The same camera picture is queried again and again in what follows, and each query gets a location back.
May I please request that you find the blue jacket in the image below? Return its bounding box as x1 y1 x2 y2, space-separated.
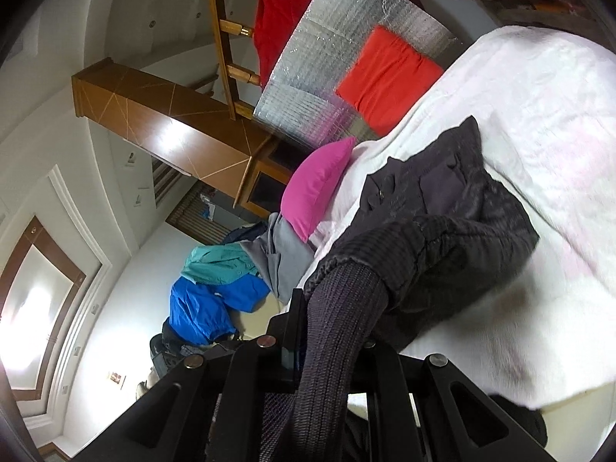
169 275 271 346

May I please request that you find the teal jacket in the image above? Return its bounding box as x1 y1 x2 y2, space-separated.
180 243 261 287

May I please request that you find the wooden cabinet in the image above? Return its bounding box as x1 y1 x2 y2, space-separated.
72 58 309 217

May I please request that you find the grey garment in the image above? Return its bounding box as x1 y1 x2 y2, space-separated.
239 212 318 299

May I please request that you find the brown window blind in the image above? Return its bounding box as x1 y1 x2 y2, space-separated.
166 187 251 246

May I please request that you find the silver foil insulation sheet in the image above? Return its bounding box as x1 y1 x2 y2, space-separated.
253 0 458 150

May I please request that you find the white bed blanket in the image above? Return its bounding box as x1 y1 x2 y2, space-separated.
308 25 616 412

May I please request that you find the red pillow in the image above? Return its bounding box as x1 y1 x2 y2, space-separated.
335 25 444 138

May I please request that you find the wooden bed headboard frame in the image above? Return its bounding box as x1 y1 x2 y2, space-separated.
207 0 263 121

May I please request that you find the navy garment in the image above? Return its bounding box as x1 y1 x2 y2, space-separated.
221 221 270 246

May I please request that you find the red cloth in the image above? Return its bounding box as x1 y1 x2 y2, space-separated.
254 0 333 88

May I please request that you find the pink pillow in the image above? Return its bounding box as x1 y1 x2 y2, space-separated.
280 136 358 243

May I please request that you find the black bag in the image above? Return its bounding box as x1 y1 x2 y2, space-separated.
149 318 241 381

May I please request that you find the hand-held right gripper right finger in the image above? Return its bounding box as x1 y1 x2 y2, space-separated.
346 339 559 462

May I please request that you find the dark grey puffer jacket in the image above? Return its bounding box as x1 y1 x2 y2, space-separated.
207 115 549 462

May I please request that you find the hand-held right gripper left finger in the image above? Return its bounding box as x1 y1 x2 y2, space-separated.
79 289 309 462

